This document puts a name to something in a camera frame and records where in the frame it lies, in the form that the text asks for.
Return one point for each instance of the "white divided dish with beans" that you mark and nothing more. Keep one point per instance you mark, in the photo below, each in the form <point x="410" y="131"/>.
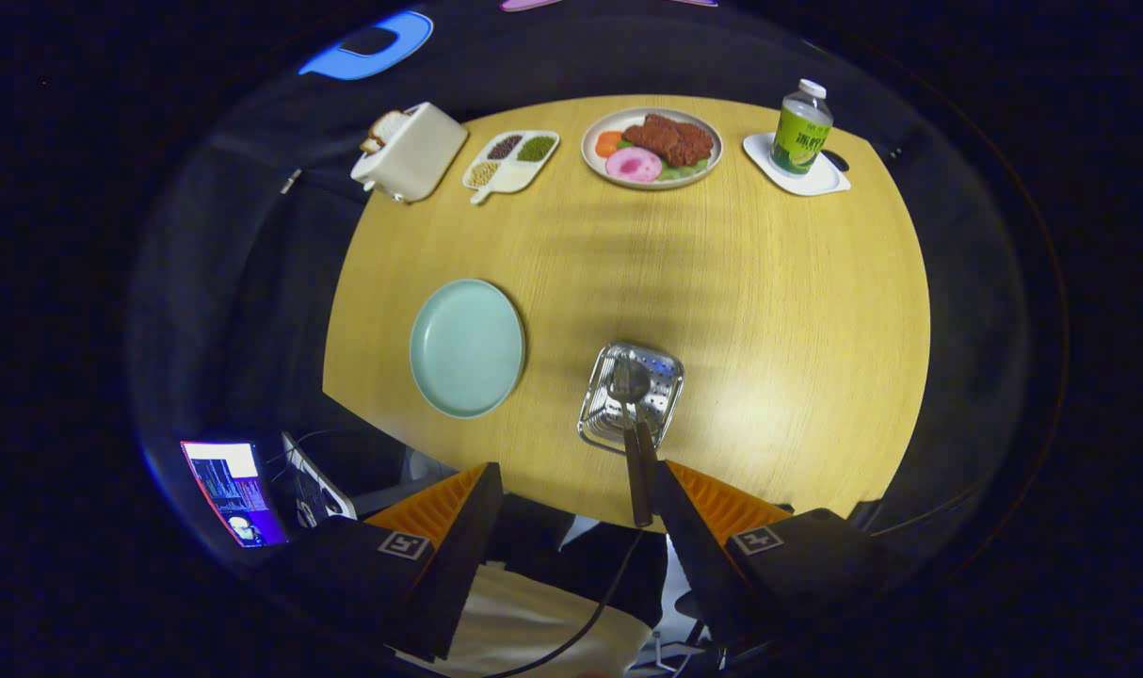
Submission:
<point x="515" y="176"/>

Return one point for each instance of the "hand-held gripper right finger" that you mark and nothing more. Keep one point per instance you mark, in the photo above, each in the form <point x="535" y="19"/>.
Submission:
<point x="703" y="565"/>

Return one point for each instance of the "small metal backdrop clip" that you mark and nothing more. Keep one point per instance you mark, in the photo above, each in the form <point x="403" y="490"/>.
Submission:
<point x="291" y="181"/>

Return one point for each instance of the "pink round food slice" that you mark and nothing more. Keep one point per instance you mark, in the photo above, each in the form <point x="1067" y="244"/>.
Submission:
<point x="633" y="165"/>

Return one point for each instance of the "green label drink bottle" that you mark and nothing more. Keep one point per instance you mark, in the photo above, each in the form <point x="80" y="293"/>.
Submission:
<point x="799" y="137"/>

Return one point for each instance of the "person's dark clothing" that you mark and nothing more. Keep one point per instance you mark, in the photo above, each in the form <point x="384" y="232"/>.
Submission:
<point x="543" y="537"/>

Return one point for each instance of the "pale green round plate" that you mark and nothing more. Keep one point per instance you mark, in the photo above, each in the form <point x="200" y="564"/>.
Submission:
<point x="468" y="348"/>

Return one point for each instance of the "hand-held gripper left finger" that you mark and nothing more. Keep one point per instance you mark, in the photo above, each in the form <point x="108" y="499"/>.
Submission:
<point x="458" y="565"/>

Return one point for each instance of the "orange carrot slice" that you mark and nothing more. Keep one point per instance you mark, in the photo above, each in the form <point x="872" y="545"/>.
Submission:
<point x="608" y="144"/>

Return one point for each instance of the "toast bread slices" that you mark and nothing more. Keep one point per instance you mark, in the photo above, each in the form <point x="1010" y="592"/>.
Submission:
<point x="386" y="127"/>

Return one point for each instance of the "white desk device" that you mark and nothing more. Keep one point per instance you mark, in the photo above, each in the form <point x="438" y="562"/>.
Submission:
<point x="322" y="490"/>

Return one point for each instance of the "brown meat steak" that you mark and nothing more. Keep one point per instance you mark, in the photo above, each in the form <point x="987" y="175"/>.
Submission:
<point x="670" y="139"/>

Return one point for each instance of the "green lettuce leaf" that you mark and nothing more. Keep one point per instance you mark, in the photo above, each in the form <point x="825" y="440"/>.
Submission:
<point x="684" y="171"/>

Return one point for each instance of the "white toaster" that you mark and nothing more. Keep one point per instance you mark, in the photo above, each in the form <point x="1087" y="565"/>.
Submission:
<point x="421" y="155"/>

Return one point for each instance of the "perforated metal tray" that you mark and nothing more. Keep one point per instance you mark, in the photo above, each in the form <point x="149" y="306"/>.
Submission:
<point x="668" y="377"/>

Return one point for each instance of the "white round food plate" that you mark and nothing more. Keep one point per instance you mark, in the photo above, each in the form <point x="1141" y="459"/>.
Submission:
<point x="595" y="168"/>

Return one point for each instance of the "lit computer screen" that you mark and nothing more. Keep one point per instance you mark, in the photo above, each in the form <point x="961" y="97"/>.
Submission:
<point x="233" y="490"/>

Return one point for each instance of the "white square coaster tray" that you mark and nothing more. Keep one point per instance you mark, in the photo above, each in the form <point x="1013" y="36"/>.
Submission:
<point x="821" y="181"/>

